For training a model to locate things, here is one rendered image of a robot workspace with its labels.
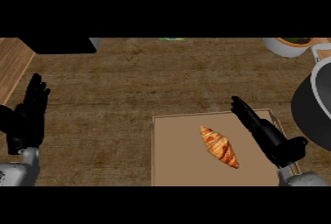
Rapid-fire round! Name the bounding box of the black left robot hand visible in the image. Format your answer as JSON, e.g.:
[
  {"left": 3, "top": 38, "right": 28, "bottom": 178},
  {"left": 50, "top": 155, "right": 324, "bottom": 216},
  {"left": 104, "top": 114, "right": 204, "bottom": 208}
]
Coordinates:
[{"left": 0, "top": 73, "right": 52, "bottom": 156}]

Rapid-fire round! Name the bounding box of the black appliance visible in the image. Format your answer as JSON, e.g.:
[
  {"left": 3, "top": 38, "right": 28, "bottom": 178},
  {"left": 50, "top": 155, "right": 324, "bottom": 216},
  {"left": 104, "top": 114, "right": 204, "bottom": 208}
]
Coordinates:
[{"left": 18, "top": 38, "right": 99, "bottom": 55}]

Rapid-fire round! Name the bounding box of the white plant pot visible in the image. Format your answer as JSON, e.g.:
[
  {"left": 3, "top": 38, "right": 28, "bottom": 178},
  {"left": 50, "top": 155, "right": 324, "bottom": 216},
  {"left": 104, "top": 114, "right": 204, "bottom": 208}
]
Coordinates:
[{"left": 262, "top": 38, "right": 330, "bottom": 59}]

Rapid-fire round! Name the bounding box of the pale wooden cabinet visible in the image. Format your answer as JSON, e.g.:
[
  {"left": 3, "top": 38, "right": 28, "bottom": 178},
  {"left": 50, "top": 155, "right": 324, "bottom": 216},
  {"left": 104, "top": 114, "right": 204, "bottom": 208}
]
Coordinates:
[{"left": 0, "top": 38, "right": 37, "bottom": 106}]

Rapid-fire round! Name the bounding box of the brown wooden tray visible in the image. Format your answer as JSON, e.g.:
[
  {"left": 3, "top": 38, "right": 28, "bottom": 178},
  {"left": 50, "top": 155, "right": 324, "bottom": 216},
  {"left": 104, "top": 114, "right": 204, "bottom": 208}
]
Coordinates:
[{"left": 149, "top": 108, "right": 303, "bottom": 187}]

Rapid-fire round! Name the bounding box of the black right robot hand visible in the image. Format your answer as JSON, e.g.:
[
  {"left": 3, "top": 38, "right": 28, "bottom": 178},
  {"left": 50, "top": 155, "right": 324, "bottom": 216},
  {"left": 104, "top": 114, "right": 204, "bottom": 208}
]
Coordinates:
[{"left": 231, "top": 95, "right": 310, "bottom": 169}]

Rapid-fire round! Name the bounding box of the golden brown croissant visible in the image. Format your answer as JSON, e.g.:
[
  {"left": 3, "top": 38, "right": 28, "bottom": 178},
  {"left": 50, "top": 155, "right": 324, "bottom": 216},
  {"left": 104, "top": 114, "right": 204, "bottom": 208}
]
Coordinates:
[{"left": 200, "top": 125, "right": 241, "bottom": 170}]

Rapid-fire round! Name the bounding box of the dark grey pot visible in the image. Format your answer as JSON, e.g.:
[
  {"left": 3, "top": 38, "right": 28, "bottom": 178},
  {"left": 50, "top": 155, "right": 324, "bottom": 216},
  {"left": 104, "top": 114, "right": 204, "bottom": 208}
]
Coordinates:
[{"left": 290, "top": 55, "right": 331, "bottom": 152}]

